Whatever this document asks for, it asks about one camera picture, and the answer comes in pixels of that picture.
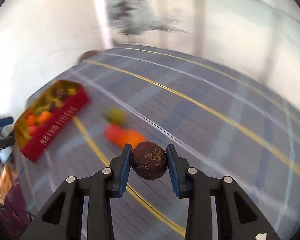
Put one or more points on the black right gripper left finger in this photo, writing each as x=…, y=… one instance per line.
x=61, y=216

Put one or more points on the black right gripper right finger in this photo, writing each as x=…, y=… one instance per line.
x=238, y=217

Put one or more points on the dark brown passion fruit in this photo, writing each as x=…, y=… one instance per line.
x=149, y=160

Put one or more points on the large orange fruit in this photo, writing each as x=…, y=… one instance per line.
x=130, y=136

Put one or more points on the orange tangerine left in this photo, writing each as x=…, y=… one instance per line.
x=31, y=120

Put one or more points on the orange tangerine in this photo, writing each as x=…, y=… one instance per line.
x=44, y=117
x=31, y=120

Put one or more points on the red gold tin box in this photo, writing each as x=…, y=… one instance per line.
x=64, y=99

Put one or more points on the orange tangerine right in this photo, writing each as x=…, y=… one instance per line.
x=44, y=117

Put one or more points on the red tomato fruit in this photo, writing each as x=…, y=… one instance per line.
x=113, y=133

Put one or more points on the round grey millstone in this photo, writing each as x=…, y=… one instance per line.
x=86, y=55

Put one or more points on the green round fruit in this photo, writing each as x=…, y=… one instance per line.
x=115, y=116

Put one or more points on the painted landscape folding screen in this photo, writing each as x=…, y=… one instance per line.
x=258, y=38

